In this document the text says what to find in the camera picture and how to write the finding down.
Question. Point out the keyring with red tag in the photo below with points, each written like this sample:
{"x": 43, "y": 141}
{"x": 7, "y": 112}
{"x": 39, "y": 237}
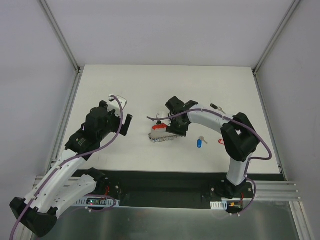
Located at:
{"x": 159, "y": 133}

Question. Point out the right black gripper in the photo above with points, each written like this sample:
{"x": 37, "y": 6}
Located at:
{"x": 176, "y": 130}

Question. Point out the left aluminium table rail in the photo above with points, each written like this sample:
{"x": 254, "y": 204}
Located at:
{"x": 57, "y": 143}

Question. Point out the right aluminium frame post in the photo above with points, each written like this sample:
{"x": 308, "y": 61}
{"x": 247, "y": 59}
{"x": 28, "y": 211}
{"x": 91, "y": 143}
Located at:
{"x": 294, "y": 5}

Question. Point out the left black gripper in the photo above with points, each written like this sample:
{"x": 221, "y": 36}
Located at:
{"x": 125, "y": 124}

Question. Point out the red tag key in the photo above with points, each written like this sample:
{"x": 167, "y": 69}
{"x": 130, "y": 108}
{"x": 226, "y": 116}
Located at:
{"x": 221, "y": 142}

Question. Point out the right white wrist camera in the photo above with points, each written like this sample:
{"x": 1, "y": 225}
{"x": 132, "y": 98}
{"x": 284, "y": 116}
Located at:
{"x": 161, "y": 116}

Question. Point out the aluminium table rail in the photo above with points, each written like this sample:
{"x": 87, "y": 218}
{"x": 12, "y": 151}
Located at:
{"x": 271, "y": 190}
{"x": 57, "y": 143}

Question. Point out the black head silver key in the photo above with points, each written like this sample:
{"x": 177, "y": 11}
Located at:
{"x": 217, "y": 108}

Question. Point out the blue head key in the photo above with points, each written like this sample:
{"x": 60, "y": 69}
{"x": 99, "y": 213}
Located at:
{"x": 201, "y": 140}

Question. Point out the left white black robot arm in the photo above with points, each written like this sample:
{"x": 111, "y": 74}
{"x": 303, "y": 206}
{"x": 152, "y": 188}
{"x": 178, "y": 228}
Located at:
{"x": 41, "y": 208}

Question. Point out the right aluminium table rail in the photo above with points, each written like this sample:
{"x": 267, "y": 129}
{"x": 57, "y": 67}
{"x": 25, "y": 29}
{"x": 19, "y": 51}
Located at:
{"x": 271, "y": 190}

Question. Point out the right white cable duct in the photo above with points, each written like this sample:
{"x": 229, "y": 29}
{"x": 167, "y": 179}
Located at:
{"x": 219, "y": 205}

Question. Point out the aluminium frame post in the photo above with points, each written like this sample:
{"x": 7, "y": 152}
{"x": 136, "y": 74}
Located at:
{"x": 59, "y": 34}
{"x": 294, "y": 5}

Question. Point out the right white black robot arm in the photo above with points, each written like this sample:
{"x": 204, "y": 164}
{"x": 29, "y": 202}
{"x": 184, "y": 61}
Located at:
{"x": 237, "y": 134}

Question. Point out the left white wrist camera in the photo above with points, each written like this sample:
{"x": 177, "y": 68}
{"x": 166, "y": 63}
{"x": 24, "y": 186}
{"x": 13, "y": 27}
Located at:
{"x": 116, "y": 103}

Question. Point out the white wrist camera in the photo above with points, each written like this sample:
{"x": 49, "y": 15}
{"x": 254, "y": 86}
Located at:
{"x": 161, "y": 116}
{"x": 116, "y": 103}

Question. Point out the left aluminium frame post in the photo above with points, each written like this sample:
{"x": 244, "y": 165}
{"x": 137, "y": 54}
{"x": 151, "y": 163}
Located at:
{"x": 59, "y": 34}

